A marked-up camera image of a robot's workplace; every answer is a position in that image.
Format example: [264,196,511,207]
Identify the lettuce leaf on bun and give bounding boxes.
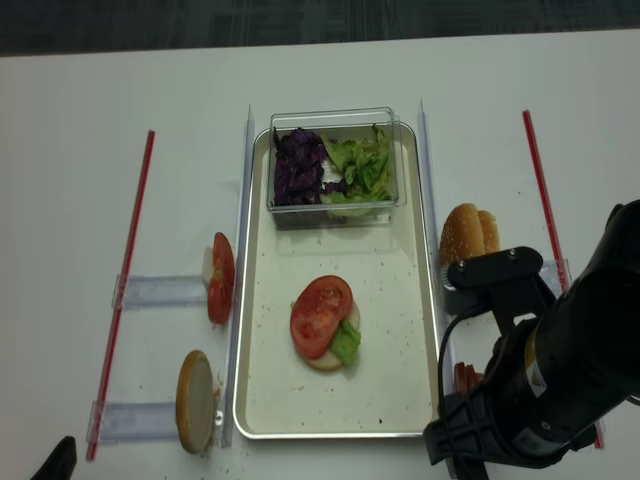
[329,319,361,366]

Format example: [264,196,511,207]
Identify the clear plastic salad box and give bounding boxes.
[266,107,406,230]

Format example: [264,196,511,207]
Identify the tomato slice on bun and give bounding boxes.
[290,275,353,359]

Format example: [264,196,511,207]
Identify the purple cabbage leaves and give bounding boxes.
[272,128,347,206]

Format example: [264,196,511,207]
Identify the black object bottom left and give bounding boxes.
[31,436,77,480]

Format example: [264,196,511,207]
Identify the clear holder upper right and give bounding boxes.
[539,259,572,298]

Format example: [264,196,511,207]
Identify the white stopper block left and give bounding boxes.
[201,246,214,288]

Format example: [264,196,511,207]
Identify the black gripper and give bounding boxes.
[423,352,590,479]

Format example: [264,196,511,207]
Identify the white metal tray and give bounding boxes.
[233,125,437,440]

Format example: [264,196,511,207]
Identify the clear holder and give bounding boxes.
[111,275,207,310]
[539,259,572,298]
[86,402,179,445]

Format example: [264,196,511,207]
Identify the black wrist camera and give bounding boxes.
[441,246,556,336]

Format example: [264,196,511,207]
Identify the sesame bun top front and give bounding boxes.
[439,203,485,267]

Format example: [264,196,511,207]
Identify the stack of sausage slices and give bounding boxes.
[454,362,484,395]

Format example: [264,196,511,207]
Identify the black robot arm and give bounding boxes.
[423,202,639,479]

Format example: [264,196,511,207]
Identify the standing bun half left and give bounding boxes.
[175,350,215,454]

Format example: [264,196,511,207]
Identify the bottom bun on tray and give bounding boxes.
[298,302,361,372]

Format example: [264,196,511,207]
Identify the red strip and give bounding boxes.
[85,130,156,463]
[521,109,604,449]

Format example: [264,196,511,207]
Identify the sesame bun top rear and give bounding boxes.
[478,210,501,254]

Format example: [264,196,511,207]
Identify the clear holder upper left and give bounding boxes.
[111,275,207,310]

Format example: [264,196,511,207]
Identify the sesame bun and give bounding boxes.
[439,203,485,267]
[478,210,501,254]

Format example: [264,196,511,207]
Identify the clear holder lower left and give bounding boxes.
[86,402,179,445]

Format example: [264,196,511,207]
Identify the standing tomato slice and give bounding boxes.
[207,232,235,325]

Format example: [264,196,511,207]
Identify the left red strip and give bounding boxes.
[85,130,156,463]

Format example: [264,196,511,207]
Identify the right red strip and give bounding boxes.
[521,109,604,449]

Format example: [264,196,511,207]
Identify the green lettuce in box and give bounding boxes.
[319,125,392,204]

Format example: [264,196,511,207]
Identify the clear left long rail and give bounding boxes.
[217,106,255,449]

